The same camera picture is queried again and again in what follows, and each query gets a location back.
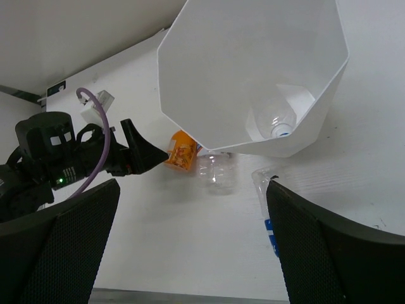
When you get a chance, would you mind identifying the white octagonal plastic bin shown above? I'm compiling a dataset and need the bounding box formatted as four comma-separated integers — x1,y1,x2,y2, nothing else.
158,1,349,158

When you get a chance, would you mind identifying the clear bottle red-blue label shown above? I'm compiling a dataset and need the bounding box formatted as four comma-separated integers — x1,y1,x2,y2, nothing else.
196,144,237,196

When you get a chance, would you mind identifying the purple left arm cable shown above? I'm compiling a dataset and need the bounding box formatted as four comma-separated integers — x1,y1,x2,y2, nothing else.
65,87,111,201

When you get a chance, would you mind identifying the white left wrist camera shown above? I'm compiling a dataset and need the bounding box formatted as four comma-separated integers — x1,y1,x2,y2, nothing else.
79,90,115,127

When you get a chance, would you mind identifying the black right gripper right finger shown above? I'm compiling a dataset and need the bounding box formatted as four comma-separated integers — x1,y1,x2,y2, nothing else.
266,179,404,303

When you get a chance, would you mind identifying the aluminium front frame rail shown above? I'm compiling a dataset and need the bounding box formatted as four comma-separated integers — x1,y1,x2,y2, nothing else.
88,288,289,303

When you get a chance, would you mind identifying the clear bottle blue label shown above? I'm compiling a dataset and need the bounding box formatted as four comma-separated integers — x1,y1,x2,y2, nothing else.
251,167,279,258

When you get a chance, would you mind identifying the aluminium left frame rail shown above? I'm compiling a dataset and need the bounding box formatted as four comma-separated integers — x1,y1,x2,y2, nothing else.
0,85,46,105

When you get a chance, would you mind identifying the clear unlabelled plastic bottle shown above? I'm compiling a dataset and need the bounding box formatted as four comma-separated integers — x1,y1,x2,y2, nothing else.
252,96,297,139

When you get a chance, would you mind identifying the aluminium frame rail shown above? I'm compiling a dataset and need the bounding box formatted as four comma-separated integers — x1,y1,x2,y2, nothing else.
88,288,289,303
0,85,46,105

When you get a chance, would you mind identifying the orange juice bottle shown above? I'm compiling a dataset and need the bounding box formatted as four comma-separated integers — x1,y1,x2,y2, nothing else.
164,130,197,172

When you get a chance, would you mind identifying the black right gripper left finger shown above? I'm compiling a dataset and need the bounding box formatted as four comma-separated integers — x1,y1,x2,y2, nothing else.
1,179,120,303

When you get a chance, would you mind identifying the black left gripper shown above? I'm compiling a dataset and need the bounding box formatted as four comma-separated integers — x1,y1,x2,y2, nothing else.
1,111,168,222

